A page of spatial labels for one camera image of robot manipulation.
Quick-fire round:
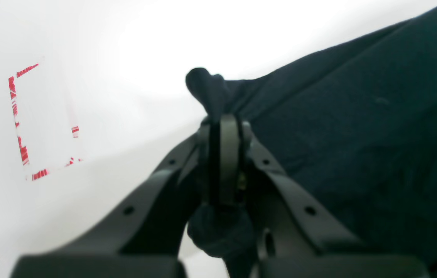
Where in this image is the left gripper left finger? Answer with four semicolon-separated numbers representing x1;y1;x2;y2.
12;122;219;278

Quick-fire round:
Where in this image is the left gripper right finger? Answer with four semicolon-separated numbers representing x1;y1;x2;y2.
220;115;430;278

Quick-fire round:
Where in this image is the black t-shirt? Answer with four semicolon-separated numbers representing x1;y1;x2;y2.
186;7;437;278

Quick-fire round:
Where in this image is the red tape rectangle marking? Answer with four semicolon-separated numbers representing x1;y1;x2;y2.
8;61;84;181

